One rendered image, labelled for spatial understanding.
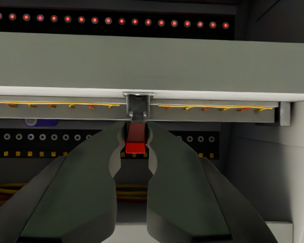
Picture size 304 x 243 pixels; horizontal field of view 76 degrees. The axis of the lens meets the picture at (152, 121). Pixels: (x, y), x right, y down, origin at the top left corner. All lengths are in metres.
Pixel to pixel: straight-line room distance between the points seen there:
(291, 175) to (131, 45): 0.23
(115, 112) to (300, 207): 0.23
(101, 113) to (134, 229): 0.13
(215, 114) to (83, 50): 0.15
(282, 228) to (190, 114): 0.17
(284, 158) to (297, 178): 0.03
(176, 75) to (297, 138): 0.16
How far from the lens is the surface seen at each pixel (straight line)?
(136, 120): 0.16
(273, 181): 0.32
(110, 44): 0.18
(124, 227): 0.25
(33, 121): 0.30
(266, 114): 0.26
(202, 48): 0.18
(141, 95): 0.18
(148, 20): 0.34
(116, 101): 0.22
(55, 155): 0.39
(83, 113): 0.23
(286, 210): 0.31
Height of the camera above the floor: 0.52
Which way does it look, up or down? 16 degrees up
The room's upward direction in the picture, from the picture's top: 178 degrees counter-clockwise
